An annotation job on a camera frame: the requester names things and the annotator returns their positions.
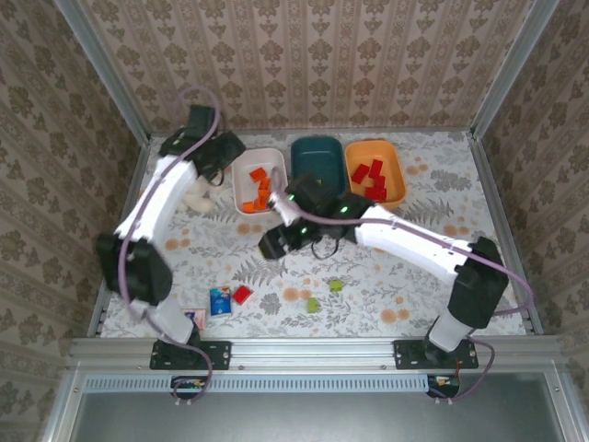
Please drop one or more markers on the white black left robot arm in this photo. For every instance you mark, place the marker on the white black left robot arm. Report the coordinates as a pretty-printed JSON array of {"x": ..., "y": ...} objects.
[{"x": 161, "y": 193}]

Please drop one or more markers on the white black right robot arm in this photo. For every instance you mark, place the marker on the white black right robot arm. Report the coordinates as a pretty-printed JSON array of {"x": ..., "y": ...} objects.
[{"x": 414, "y": 248}]

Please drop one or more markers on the white plastic container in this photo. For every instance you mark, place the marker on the white plastic container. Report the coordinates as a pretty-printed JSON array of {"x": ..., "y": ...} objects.
[{"x": 248, "y": 159}]

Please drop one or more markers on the dark teal plastic container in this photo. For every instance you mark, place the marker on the dark teal plastic container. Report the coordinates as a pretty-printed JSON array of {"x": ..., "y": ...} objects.
[{"x": 317, "y": 154}]

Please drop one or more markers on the white plush toy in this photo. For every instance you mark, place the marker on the white plush toy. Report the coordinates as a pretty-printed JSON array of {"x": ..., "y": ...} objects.
[{"x": 198, "y": 200}]

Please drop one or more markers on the small green lego brick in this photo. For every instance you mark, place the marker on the small green lego brick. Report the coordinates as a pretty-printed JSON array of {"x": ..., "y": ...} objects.
[
  {"x": 336, "y": 285},
  {"x": 313, "y": 305}
]

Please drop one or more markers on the blue tissue pack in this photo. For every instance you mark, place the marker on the blue tissue pack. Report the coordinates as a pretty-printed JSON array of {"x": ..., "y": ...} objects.
[{"x": 220, "y": 301}]

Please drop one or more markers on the orange plastic container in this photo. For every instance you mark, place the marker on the orange plastic container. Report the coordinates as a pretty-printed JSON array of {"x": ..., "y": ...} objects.
[{"x": 391, "y": 159}]

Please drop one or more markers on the pink paper pack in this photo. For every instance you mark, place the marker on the pink paper pack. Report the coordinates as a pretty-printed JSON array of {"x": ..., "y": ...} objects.
[{"x": 198, "y": 317}]

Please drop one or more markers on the floral print tablecloth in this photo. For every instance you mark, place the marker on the floral print tablecloth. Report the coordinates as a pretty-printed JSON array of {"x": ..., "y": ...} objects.
[{"x": 414, "y": 299}]

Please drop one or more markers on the small wiring connector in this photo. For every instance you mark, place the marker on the small wiring connector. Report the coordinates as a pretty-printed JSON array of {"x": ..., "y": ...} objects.
[
  {"x": 442, "y": 381},
  {"x": 188, "y": 382}
]

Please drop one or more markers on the grey metal panel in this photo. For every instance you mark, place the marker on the grey metal panel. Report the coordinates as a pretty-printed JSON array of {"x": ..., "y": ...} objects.
[{"x": 299, "y": 419}]

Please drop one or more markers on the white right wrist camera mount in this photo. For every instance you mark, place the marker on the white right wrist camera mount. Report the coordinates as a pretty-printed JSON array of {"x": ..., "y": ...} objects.
[{"x": 280, "y": 205}]

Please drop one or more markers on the aluminium front rail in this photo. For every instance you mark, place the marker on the aluminium front rail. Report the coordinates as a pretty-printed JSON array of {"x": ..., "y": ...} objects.
[{"x": 313, "y": 352}]

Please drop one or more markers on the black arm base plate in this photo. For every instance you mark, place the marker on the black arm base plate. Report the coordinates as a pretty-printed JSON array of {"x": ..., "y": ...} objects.
[
  {"x": 216, "y": 354},
  {"x": 407, "y": 354}
]

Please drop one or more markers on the aluminium frame post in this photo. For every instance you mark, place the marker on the aluminium frame post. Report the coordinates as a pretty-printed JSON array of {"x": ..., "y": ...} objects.
[
  {"x": 107, "y": 69},
  {"x": 511, "y": 69}
]

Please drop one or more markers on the aluminium side rail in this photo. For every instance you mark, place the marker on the aluminium side rail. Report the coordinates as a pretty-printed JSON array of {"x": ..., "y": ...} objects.
[
  {"x": 497, "y": 207},
  {"x": 98, "y": 322}
]

